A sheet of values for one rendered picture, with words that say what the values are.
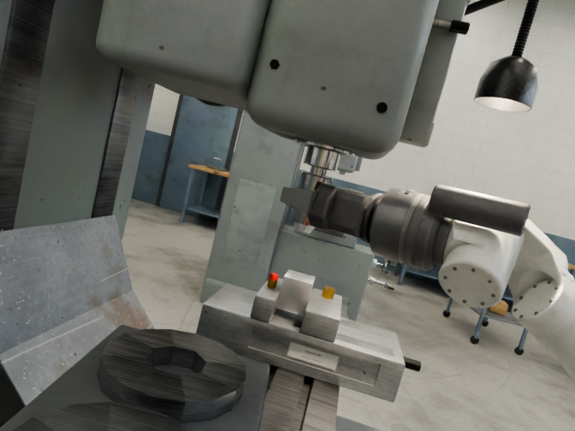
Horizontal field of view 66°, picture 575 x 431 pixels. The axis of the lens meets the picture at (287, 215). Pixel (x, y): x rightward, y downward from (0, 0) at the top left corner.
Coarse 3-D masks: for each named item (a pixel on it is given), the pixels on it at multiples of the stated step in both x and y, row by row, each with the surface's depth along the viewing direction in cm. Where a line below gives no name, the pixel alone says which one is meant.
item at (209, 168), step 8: (192, 168) 654; (200, 168) 649; (208, 168) 655; (216, 168) 670; (224, 168) 670; (192, 176) 655; (208, 176) 722; (224, 176) 645; (184, 200) 660; (200, 200) 724; (184, 208) 661; (192, 208) 677; (200, 208) 698; (208, 208) 719; (184, 216) 666; (216, 216) 657; (400, 264) 660; (568, 264) 584; (400, 272) 621; (416, 272) 619; (424, 272) 618; (432, 272) 654; (400, 280) 618; (504, 296) 609; (512, 296) 622
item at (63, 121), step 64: (0, 0) 49; (64, 0) 58; (0, 64) 51; (64, 64) 61; (0, 128) 53; (64, 128) 64; (128, 128) 80; (0, 192) 55; (64, 192) 68; (128, 192) 87; (0, 384) 66
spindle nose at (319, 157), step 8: (312, 152) 59; (320, 152) 58; (328, 152) 58; (304, 160) 60; (312, 160) 59; (320, 160) 59; (328, 160) 59; (336, 160) 60; (328, 168) 59; (336, 168) 60
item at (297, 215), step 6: (300, 180) 60; (306, 180) 59; (300, 186) 60; (306, 186) 59; (312, 186) 59; (294, 210) 60; (300, 210) 60; (294, 216) 60; (300, 216) 60; (306, 216) 60; (300, 222) 60; (306, 222) 60
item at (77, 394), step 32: (96, 352) 29; (128, 352) 27; (160, 352) 29; (192, 352) 30; (224, 352) 31; (64, 384) 25; (96, 384) 26; (128, 384) 24; (160, 384) 25; (192, 384) 26; (224, 384) 27; (256, 384) 30; (32, 416) 22; (64, 416) 20; (96, 416) 21; (128, 416) 21; (160, 416) 22; (192, 416) 24; (224, 416) 26; (256, 416) 26
